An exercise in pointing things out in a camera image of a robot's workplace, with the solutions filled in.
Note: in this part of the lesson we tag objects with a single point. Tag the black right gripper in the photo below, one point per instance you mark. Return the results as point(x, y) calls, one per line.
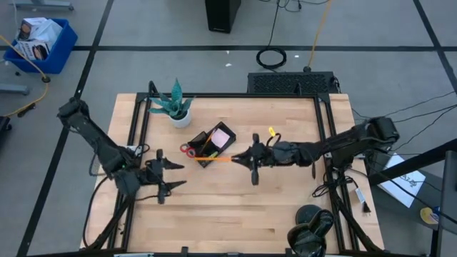
point(267, 155)

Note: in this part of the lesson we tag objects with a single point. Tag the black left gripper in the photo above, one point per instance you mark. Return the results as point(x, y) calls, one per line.
point(151, 173)

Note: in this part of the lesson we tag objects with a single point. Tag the yellow wooden pencil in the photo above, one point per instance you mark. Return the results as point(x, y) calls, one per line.
point(214, 158)
point(209, 141)

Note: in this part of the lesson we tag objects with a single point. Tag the pink sticky note pad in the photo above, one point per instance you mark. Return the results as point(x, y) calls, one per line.
point(221, 138)

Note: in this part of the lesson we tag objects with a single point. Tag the black mesh desk organizer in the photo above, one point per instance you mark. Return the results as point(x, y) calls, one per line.
point(195, 142)

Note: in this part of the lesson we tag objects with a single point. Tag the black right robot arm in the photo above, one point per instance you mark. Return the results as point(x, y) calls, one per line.
point(339, 142)

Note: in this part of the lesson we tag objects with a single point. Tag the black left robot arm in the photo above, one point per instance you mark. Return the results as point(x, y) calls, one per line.
point(96, 142)

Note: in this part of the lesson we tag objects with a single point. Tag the green plant in white pot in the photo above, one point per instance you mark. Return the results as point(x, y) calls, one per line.
point(182, 121)

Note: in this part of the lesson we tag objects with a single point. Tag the black mesh computer case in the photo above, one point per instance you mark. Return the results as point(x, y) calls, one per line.
point(285, 83)

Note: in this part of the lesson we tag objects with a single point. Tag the white plug adapter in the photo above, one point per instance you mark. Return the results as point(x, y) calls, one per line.
point(360, 195)

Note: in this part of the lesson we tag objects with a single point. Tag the black computer tower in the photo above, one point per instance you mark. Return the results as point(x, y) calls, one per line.
point(223, 16)

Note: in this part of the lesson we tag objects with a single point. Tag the white printed paper sheet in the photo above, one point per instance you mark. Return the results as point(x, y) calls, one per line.
point(400, 189)

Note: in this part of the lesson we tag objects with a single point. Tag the black metal stand beam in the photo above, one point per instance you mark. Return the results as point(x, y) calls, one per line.
point(410, 163)

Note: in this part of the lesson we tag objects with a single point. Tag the blue plastic bin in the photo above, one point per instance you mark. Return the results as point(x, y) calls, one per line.
point(62, 53)

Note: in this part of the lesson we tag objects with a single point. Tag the black caster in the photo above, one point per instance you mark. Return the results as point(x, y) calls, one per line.
point(4, 125)

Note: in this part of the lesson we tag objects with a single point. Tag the grey metal table foot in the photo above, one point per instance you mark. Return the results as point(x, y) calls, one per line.
point(14, 89)
point(43, 5)

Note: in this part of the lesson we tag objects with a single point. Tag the white printed box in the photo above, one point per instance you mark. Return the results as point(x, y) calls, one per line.
point(30, 50)

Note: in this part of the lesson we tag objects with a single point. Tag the yellow round tag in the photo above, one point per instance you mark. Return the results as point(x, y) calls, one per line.
point(427, 216)

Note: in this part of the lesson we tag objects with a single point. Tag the black metal table frame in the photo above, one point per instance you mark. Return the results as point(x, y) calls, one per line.
point(228, 95)

